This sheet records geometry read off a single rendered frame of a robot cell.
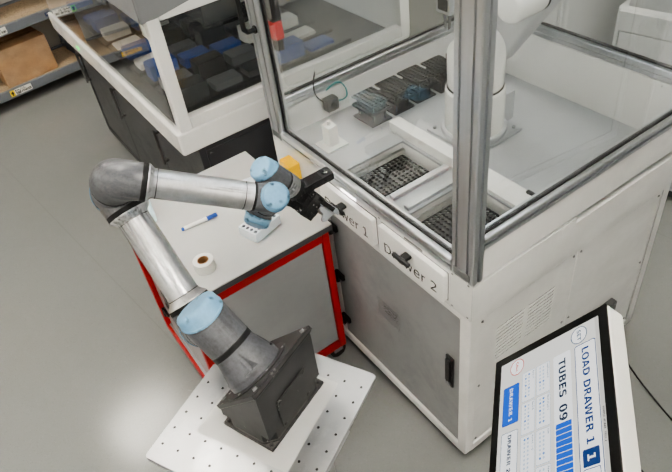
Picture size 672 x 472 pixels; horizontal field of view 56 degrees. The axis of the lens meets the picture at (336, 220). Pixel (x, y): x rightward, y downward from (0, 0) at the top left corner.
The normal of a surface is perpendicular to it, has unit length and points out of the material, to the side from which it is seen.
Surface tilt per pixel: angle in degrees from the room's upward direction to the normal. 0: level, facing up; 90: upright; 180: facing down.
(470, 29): 90
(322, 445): 0
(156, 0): 90
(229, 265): 0
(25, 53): 88
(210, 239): 0
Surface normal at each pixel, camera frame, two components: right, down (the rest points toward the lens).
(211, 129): 0.58, 0.48
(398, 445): -0.11, -0.75
